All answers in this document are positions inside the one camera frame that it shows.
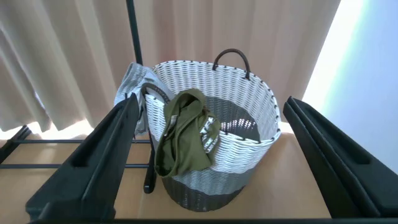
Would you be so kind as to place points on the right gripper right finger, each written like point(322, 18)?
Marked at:
point(351, 186)

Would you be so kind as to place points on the beige curtain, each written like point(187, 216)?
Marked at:
point(77, 56)

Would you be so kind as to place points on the black clothes rack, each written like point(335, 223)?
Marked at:
point(134, 31)

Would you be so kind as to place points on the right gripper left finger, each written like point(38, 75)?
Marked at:
point(77, 186)

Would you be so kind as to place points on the green printed t-shirt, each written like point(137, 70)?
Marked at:
point(183, 143)

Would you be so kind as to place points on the white laundry basket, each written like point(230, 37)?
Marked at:
point(236, 161)

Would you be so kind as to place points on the pale grey shorts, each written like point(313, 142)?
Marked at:
point(133, 77)

